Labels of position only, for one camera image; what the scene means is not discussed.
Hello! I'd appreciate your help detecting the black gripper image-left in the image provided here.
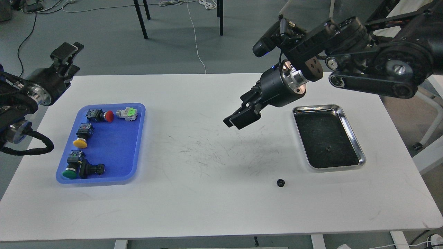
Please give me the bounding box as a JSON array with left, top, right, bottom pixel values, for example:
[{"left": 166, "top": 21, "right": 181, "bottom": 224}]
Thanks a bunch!
[{"left": 27, "top": 42, "right": 84, "bottom": 106}]

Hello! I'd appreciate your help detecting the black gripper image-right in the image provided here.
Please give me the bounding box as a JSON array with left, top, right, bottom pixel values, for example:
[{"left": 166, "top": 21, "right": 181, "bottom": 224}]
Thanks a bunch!
[{"left": 223, "top": 61, "right": 308, "bottom": 129}]

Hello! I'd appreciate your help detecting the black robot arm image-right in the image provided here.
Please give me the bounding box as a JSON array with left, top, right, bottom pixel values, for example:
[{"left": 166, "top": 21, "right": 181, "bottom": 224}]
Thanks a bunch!
[{"left": 223, "top": 0, "right": 442, "bottom": 129}]

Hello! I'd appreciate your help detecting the silver metal tray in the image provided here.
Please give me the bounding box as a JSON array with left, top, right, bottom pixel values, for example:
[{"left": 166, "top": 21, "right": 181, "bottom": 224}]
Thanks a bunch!
[{"left": 292, "top": 104, "right": 367, "bottom": 172}]

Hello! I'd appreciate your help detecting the blue plastic tray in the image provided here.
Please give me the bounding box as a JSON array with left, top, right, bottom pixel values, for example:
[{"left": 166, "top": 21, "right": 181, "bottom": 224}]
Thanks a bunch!
[{"left": 55, "top": 103, "right": 146, "bottom": 186}]

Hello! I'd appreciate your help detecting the black table leg left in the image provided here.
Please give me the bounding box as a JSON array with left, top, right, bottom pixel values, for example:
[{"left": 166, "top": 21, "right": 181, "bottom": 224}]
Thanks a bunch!
[{"left": 133, "top": 0, "right": 151, "bottom": 40}]

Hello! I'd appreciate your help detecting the black table leg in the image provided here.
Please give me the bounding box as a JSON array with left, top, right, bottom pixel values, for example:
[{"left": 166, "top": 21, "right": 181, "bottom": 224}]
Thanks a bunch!
[
  {"left": 216, "top": 0, "right": 224, "bottom": 36},
  {"left": 133, "top": 0, "right": 151, "bottom": 40}
]

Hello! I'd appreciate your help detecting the black table leg right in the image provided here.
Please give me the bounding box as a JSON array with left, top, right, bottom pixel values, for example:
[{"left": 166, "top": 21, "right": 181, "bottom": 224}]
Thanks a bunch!
[{"left": 216, "top": 0, "right": 224, "bottom": 36}]

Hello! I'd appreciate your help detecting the black floor cable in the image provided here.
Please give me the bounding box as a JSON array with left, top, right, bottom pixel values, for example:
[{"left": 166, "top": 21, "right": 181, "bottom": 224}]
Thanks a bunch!
[{"left": 10, "top": 0, "right": 70, "bottom": 76}]

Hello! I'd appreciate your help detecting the red push button switch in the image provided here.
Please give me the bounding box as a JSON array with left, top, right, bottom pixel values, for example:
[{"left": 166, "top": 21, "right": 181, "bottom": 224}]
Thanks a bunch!
[{"left": 85, "top": 109, "right": 114, "bottom": 122}]

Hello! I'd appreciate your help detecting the yellow push button switch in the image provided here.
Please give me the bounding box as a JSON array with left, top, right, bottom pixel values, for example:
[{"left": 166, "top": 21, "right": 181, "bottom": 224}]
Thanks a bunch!
[{"left": 73, "top": 123, "right": 94, "bottom": 149}]

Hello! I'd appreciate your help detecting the green grey switch module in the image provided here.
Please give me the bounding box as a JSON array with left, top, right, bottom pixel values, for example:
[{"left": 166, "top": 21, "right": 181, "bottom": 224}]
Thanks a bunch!
[{"left": 116, "top": 107, "right": 138, "bottom": 121}]

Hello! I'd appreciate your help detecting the green push button switch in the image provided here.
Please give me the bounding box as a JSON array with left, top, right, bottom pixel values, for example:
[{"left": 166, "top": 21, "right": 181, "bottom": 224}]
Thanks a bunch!
[{"left": 62, "top": 150, "right": 84, "bottom": 179}]

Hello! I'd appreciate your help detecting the black switch block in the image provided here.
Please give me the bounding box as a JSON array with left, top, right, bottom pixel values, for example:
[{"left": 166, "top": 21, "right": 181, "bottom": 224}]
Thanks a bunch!
[{"left": 79, "top": 159, "right": 105, "bottom": 179}]

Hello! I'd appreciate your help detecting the white cable on floor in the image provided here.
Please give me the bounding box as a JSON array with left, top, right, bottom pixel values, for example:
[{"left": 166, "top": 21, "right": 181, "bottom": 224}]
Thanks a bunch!
[{"left": 157, "top": 0, "right": 218, "bottom": 74}]

